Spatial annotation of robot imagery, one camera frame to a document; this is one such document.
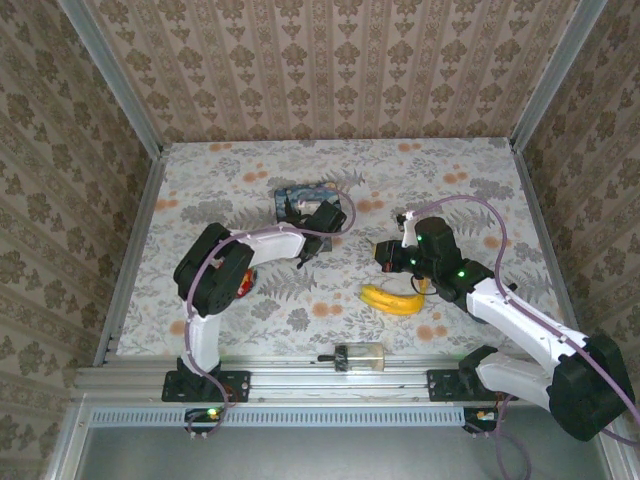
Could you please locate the yellow banana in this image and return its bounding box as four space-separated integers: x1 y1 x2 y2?
360 279 431 317

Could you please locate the clear jar with black lid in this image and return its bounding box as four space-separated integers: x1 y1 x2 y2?
317 342 386 374

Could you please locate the black controller board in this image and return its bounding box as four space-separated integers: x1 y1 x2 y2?
185 407 225 434
463 407 502 434

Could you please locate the grey metal panel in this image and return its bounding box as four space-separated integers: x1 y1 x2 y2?
49 399 640 480

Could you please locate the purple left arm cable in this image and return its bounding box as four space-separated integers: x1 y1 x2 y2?
183 192 358 441

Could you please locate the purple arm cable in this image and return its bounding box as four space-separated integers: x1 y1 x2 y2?
183 192 358 441
407 194 640 479

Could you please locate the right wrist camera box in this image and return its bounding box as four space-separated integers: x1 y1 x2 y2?
396 210 419 249

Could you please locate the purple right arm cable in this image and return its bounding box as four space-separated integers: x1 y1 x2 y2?
407 194 640 479

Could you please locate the aluminium side rail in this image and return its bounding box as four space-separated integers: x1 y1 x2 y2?
508 142 592 362
93 149 170 367

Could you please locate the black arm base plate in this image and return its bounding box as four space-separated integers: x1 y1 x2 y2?
427 369 519 404
162 370 251 404

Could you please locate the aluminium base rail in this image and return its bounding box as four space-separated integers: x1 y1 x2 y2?
74 355 614 402

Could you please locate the slotted grey cable duct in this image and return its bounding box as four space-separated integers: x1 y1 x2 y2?
89 405 466 428

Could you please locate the aluminium frame post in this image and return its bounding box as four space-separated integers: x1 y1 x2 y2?
58 0 165 155
509 0 610 151

